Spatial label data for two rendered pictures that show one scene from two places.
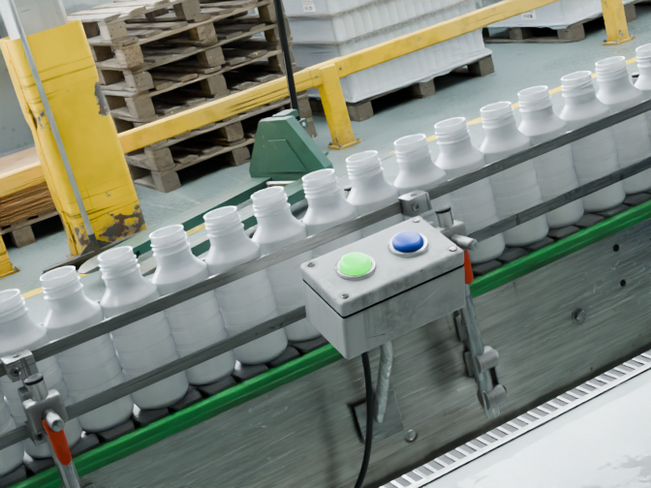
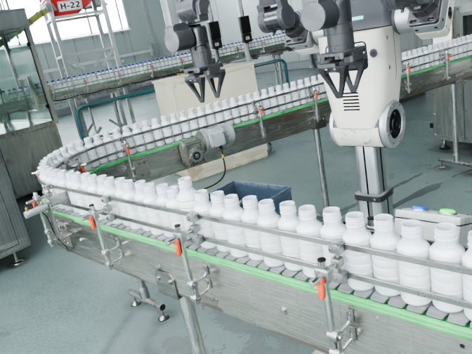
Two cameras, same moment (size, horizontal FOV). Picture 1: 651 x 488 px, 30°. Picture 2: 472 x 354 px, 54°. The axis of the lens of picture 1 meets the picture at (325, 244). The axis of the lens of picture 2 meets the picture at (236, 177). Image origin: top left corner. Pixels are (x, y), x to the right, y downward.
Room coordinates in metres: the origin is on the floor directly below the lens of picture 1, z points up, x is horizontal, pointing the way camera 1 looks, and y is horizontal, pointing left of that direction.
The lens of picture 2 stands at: (1.82, 0.66, 1.56)
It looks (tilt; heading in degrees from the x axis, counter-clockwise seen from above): 17 degrees down; 249
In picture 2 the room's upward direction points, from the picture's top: 11 degrees counter-clockwise
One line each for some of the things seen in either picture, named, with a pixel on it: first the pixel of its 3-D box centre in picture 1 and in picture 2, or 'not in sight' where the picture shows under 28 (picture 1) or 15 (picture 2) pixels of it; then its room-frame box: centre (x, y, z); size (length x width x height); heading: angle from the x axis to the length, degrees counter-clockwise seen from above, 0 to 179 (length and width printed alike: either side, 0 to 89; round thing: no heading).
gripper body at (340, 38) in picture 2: not in sight; (341, 41); (1.19, -0.20, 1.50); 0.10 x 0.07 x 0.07; 22
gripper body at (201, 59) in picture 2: not in sight; (201, 59); (1.37, -0.61, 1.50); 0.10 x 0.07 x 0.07; 24
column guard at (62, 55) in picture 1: (76, 140); not in sight; (5.83, 1.03, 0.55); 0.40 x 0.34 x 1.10; 113
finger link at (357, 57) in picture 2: not in sight; (348, 72); (1.17, -0.21, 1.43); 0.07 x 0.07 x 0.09; 22
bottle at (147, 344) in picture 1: (139, 327); not in sight; (1.18, 0.21, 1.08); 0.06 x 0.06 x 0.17
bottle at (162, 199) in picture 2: not in sight; (168, 209); (1.55, -0.67, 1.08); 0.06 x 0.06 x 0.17
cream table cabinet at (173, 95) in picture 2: not in sight; (212, 119); (-0.05, -4.68, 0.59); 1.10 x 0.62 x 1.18; 5
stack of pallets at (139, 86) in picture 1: (180, 76); not in sight; (7.42, 0.58, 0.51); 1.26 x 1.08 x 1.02; 23
